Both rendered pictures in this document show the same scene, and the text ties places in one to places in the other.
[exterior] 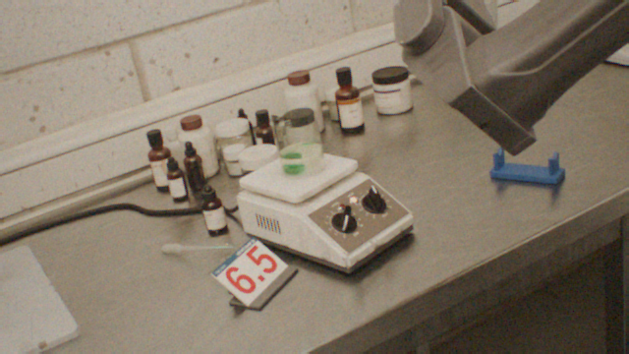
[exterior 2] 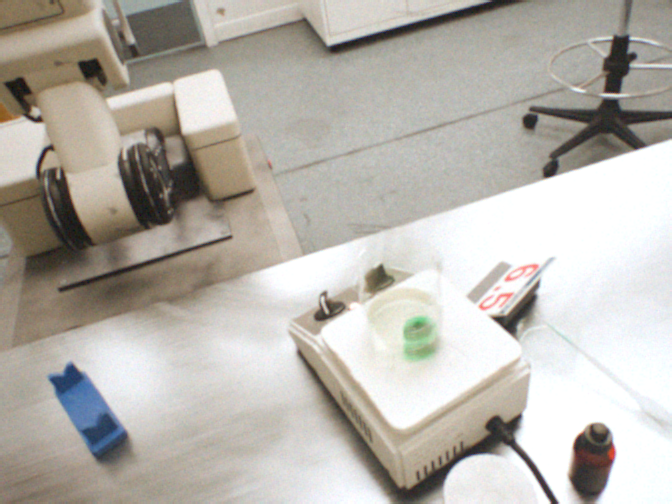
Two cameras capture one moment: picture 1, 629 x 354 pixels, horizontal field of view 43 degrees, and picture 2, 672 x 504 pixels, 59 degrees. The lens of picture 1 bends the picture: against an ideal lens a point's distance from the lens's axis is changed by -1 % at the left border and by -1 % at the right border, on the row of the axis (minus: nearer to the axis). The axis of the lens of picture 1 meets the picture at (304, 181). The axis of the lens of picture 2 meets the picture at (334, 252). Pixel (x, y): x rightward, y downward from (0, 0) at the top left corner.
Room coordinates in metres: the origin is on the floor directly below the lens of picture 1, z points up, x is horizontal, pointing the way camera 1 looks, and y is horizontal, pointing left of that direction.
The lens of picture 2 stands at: (1.27, 0.05, 1.21)
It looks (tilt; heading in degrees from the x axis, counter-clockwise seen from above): 42 degrees down; 197
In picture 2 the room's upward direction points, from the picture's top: 12 degrees counter-clockwise
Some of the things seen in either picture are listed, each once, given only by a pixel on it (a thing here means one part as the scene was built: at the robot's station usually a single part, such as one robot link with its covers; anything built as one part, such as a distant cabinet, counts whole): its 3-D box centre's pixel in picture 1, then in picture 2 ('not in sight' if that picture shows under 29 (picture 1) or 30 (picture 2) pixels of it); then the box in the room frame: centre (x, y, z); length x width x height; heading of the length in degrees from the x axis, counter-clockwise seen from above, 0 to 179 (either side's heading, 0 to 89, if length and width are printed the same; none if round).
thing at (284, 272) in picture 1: (256, 271); (503, 285); (0.85, 0.08, 0.77); 0.09 x 0.06 x 0.04; 145
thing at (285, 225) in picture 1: (317, 206); (402, 355); (0.95, -0.01, 0.79); 0.22 x 0.13 x 0.08; 40
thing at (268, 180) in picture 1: (298, 173); (417, 342); (0.97, 0.01, 0.83); 0.12 x 0.12 x 0.01; 40
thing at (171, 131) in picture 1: (175, 148); not in sight; (1.28, 0.21, 0.79); 0.03 x 0.03 x 0.08
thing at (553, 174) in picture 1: (526, 164); (84, 404); (1.01, -0.31, 0.77); 0.10 x 0.03 x 0.04; 50
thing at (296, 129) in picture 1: (301, 143); (398, 306); (0.97, 0.00, 0.88); 0.07 x 0.06 x 0.08; 123
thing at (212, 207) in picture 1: (212, 206); (593, 451); (1.03, 0.14, 0.78); 0.03 x 0.03 x 0.07
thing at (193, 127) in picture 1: (197, 146); not in sight; (1.25, 0.16, 0.80); 0.06 x 0.06 x 0.10
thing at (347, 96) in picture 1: (348, 98); not in sight; (1.33, -0.10, 0.80); 0.04 x 0.04 x 0.11
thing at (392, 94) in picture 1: (392, 89); not in sight; (1.39, -0.19, 0.79); 0.07 x 0.07 x 0.07
